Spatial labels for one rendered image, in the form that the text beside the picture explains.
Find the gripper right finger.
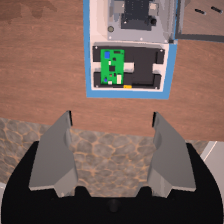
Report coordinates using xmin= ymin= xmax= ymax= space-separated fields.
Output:
xmin=147 ymin=112 xmax=224 ymax=224

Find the green circuit board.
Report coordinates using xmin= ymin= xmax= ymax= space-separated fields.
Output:
xmin=101 ymin=49 xmax=125 ymax=84

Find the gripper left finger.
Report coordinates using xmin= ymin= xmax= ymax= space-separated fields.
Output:
xmin=1 ymin=110 xmax=78 ymax=224

